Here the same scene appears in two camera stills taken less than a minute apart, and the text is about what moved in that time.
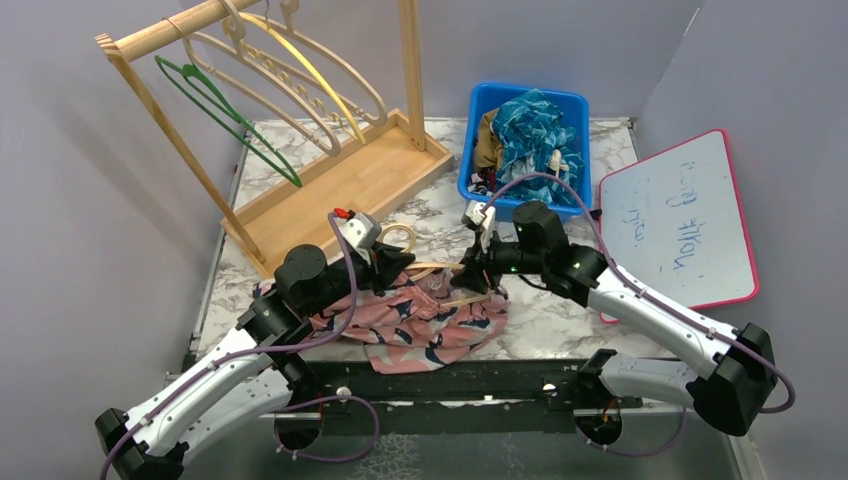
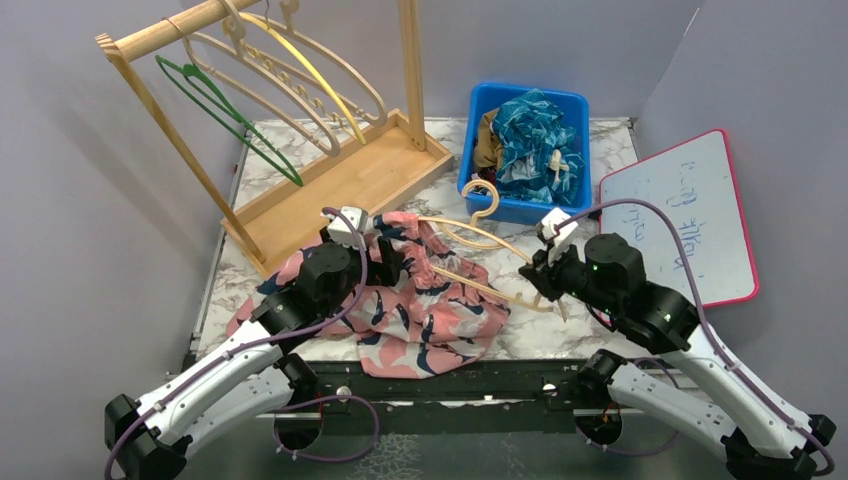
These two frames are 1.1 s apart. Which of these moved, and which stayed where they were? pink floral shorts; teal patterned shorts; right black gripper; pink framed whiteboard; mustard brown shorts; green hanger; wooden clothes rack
Moved: pink floral shorts; right black gripper
Stayed: wooden clothes rack; pink framed whiteboard; green hanger; mustard brown shorts; teal patterned shorts
